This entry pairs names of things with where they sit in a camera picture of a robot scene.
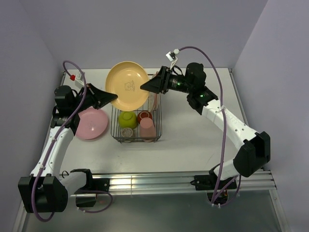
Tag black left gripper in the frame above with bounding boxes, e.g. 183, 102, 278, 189
71, 83, 117, 114

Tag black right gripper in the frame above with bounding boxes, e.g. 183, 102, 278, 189
140, 66, 193, 94

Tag pink plastic plate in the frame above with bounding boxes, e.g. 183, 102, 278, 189
75, 107, 108, 140

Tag orange plastic plate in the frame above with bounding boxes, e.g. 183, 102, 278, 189
105, 61, 149, 111

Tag lime green bowl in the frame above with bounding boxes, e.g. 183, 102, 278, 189
118, 111, 138, 129

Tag orange black mug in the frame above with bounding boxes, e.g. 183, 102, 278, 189
137, 111, 153, 124

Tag speckled ceramic small cup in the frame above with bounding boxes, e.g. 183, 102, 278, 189
121, 128, 134, 143

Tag salmon pink cup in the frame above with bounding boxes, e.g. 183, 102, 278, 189
140, 117, 156, 142

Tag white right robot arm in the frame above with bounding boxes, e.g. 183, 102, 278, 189
140, 62, 271, 189

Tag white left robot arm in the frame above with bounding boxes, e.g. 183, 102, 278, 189
18, 84, 117, 213

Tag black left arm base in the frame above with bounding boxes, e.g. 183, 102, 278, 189
75, 178, 110, 208

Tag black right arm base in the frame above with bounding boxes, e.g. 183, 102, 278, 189
190, 174, 237, 191

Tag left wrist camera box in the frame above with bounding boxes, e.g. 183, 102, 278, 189
70, 71, 84, 88

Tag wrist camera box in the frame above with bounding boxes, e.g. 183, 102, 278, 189
166, 49, 180, 69
70, 71, 84, 88

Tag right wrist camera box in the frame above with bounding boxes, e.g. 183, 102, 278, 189
166, 49, 180, 69

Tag black wire dish rack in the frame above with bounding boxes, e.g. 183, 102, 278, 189
111, 94, 162, 143

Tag aluminium frame rail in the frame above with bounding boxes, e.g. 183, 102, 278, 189
93, 170, 277, 195

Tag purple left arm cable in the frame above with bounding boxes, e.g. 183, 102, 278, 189
31, 60, 87, 222

